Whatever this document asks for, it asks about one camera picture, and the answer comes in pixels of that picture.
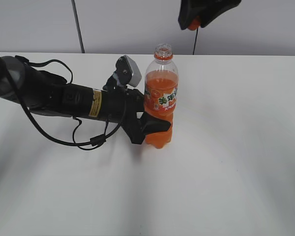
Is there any orange bottle cap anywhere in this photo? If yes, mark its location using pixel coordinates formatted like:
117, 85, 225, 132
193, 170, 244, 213
188, 16, 201, 31

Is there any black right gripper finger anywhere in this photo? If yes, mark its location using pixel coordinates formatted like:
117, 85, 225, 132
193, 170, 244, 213
199, 0, 241, 28
178, 0, 203, 30

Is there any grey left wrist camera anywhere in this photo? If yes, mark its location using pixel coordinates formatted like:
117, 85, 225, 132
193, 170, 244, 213
115, 55, 142, 88

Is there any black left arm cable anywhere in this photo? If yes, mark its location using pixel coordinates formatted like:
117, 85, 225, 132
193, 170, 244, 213
0, 53, 128, 151

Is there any orange soda plastic bottle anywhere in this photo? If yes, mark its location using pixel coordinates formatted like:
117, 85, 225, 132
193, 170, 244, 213
144, 43, 179, 150

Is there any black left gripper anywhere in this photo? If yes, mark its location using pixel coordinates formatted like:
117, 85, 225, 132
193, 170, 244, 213
101, 76, 171, 144

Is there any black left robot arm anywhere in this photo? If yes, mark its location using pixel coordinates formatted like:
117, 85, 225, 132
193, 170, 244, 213
0, 55, 171, 150

